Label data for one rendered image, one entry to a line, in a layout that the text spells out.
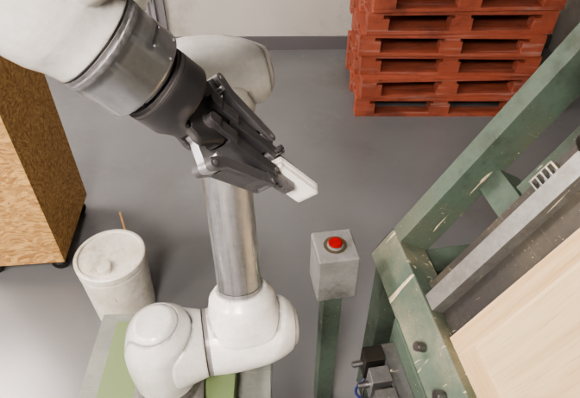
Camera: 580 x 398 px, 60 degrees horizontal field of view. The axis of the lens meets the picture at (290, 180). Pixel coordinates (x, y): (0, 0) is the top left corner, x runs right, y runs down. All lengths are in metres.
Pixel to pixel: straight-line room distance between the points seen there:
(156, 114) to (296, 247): 2.29
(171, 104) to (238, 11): 4.05
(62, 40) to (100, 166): 3.03
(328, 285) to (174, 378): 0.54
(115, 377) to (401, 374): 0.75
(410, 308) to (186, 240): 1.61
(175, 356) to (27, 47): 0.85
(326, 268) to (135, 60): 1.10
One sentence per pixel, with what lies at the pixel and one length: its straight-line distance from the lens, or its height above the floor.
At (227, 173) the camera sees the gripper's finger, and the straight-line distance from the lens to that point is 0.49.
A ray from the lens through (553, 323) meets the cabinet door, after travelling 1.23.
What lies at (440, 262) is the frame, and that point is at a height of 0.79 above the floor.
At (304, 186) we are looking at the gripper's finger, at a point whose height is 1.63.
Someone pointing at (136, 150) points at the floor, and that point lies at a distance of 3.49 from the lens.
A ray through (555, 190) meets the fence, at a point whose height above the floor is 1.28.
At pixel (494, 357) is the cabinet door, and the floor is 0.96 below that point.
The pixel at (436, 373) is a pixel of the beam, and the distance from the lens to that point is 1.37.
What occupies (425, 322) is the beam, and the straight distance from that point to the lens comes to 1.41.
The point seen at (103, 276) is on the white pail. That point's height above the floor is 0.36.
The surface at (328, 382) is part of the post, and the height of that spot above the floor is 0.19.
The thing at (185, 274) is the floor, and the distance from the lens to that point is 2.65.
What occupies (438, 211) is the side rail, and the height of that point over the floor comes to 1.02.
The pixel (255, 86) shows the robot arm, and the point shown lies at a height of 1.55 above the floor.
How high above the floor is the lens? 2.02
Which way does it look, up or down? 41 degrees down
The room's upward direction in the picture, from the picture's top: straight up
